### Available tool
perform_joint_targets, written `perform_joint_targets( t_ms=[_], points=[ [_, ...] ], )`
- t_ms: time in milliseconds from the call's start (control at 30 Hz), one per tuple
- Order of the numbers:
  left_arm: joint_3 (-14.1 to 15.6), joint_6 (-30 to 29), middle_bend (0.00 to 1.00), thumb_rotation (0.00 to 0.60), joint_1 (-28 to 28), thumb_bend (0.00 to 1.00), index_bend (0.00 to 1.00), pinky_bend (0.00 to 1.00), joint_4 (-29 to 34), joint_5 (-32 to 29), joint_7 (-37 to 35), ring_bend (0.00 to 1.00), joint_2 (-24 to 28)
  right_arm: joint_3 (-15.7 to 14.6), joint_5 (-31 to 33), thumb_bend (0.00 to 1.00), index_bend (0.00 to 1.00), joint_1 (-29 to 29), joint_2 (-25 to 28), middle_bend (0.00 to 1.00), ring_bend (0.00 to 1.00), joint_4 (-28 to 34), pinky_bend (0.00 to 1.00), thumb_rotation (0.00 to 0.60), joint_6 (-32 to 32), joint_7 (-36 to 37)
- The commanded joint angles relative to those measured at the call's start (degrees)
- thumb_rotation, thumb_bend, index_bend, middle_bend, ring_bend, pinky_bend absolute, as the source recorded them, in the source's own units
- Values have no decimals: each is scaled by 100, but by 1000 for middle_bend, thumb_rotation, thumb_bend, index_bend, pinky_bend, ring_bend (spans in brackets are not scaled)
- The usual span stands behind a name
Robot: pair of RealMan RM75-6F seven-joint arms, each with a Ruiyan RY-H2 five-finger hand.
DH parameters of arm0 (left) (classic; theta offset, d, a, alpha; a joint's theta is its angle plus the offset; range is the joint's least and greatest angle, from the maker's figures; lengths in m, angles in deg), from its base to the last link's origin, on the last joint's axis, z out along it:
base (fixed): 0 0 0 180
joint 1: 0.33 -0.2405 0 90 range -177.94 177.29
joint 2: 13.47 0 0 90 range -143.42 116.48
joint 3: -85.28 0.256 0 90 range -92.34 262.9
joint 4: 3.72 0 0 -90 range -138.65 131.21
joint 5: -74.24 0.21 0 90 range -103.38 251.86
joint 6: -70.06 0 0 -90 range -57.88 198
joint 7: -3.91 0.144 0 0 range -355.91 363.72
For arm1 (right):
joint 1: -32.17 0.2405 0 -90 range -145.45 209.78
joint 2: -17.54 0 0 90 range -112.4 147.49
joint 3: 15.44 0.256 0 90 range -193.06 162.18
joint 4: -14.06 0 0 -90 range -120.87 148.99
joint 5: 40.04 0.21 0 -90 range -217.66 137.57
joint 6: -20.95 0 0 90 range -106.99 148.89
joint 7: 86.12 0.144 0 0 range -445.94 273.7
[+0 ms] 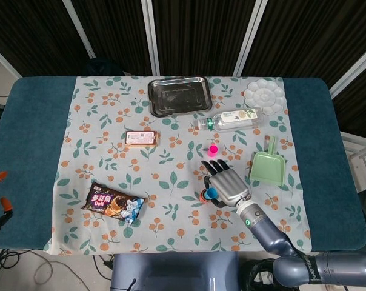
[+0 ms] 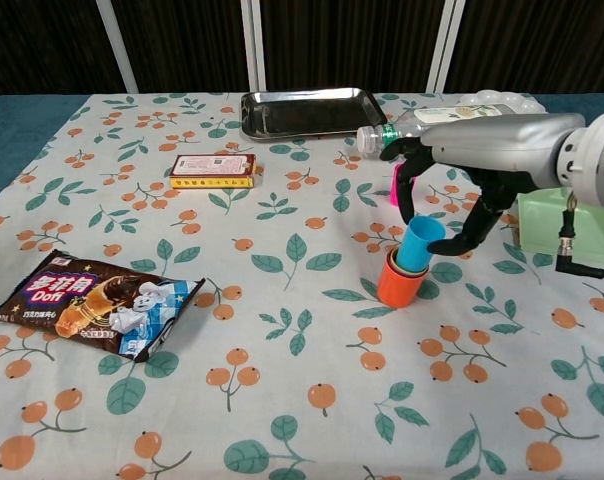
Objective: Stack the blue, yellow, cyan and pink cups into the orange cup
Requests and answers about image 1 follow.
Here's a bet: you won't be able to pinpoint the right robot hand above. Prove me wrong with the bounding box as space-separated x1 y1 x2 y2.
201 159 253 209

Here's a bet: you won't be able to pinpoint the green plastic dustpan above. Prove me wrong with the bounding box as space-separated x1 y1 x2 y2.
248 135 287 187

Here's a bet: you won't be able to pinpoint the clear plastic water bottle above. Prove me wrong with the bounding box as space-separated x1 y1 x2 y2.
192 106 265 132

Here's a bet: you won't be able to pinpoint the black plastic bag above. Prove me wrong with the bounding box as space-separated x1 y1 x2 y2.
241 259 299 291

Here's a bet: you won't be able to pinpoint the white flower paint palette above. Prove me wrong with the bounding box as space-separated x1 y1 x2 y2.
242 79 285 116

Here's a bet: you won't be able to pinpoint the red yellow card box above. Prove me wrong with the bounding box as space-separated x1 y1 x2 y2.
124 130 161 149

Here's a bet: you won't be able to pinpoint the blue grey robot torso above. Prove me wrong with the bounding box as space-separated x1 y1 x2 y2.
110 252 241 291

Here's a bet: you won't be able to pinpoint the stainless steel tray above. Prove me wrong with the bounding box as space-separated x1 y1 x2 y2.
147 75 213 118

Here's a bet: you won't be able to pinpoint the floral leaf tablecloth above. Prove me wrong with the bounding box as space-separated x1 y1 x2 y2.
43 75 311 255

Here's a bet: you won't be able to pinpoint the brown snack bag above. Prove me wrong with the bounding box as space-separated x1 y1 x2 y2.
81 181 146 226

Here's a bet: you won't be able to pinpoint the teal table cover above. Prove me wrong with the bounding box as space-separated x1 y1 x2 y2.
0 76 366 251

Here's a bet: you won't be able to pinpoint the white partition frame post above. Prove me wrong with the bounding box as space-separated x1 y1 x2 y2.
61 0 96 60
232 0 268 77
328 42 366 101
0 41 22 79
140 0 160 76

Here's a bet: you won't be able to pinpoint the black clamp orange handles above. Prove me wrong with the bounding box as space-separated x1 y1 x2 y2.
0 168 14 240

